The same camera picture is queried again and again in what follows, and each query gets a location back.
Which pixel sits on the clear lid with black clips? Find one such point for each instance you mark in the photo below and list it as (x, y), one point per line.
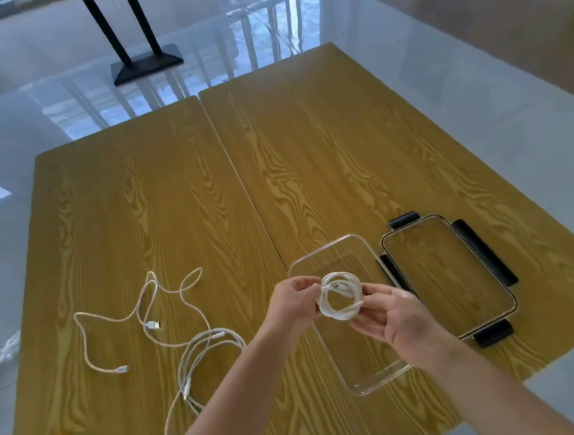
(450, 281)

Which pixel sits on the person's left hand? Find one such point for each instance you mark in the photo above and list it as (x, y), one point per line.
(286, 306)

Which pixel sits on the person's left forearm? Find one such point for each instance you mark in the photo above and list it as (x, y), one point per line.
(227, 403)

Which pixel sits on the person's right thumb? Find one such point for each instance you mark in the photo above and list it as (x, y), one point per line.
(384, 290)

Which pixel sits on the person's right hand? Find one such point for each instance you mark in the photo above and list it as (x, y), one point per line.
(404, 324)

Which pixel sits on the person's left fingers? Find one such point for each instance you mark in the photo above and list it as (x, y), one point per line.
(309, 292)

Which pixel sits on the clear plastic container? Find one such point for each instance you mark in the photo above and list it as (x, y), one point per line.
(363, 367)

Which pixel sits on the black floor stand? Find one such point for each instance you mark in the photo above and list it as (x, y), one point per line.
(143, 62)

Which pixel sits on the person's right forearm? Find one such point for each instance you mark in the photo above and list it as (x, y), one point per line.
(489, 397)

